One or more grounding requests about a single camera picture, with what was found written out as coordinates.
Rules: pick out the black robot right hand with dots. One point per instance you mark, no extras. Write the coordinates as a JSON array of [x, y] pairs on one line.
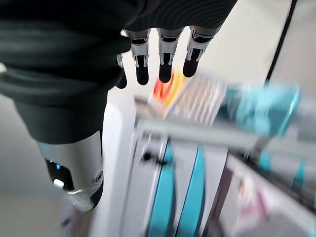
[[61, 74]]

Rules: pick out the pink white medicine packet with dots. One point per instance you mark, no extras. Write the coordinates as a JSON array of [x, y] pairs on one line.
[[251, 205]]

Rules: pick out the white medical cart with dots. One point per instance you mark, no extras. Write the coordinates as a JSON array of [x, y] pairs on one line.
[[118, 148]]

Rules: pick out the yellow sharps container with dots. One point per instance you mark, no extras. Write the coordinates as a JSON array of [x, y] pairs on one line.
[[165, 91]]

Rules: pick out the cart keys in lock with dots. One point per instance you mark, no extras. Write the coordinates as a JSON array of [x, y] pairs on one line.
[[148, 156]]

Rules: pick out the white perforated basket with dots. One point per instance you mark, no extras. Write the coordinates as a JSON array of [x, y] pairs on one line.
[[202, 98]]

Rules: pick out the light blue waste bin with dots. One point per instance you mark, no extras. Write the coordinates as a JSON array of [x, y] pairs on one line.
[[264, 108]]

